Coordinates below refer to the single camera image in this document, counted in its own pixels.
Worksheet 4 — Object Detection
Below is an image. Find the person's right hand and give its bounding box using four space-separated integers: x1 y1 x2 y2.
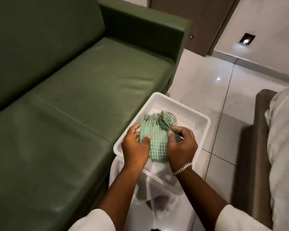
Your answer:
167 126 198 173

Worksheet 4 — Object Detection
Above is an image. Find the person's left hand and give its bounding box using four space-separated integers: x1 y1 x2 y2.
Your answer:
121 124 151 170

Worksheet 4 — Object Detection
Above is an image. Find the green checkered cloth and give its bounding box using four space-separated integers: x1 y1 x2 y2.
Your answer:
139 111 184 163

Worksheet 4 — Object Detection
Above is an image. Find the person's left forearm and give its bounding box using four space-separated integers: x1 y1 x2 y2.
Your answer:
96 163 145 222

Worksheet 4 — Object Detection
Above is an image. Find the person's right forearm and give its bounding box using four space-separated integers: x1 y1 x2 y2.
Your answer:
175 165 230 224

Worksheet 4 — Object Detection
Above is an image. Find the white plastic tray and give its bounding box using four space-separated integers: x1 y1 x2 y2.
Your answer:
113 92 211 196

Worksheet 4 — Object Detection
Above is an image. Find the white cloth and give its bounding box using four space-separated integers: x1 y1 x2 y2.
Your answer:
134 175 181 221

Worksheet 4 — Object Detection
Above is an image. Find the green leather sofa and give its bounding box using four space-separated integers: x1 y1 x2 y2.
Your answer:
0 0 191 231

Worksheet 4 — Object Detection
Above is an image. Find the white left shirt sleeve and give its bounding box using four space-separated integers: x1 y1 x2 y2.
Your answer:
67 208 116 231

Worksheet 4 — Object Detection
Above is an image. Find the white shirt sleeve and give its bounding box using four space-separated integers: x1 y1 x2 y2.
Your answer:
67 208 116 231
214 204 273 231

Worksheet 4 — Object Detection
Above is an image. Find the white right shirt sleeve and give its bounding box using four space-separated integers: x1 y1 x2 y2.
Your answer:
214 204 273 231

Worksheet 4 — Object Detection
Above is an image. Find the white bed sheet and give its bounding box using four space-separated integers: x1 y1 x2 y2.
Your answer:
264 81 289 231

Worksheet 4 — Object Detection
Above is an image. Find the brown wooden door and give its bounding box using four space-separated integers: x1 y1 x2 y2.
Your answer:
150 0 242 56

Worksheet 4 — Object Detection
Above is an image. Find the silver chain bracelet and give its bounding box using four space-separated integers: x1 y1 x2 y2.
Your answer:
172 162 193 176

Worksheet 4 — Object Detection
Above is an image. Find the brown bed frame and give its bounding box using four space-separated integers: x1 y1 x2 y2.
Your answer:
233 89 279 229

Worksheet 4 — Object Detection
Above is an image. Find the recessed wall light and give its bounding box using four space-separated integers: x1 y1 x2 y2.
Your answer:
239 33 256 45

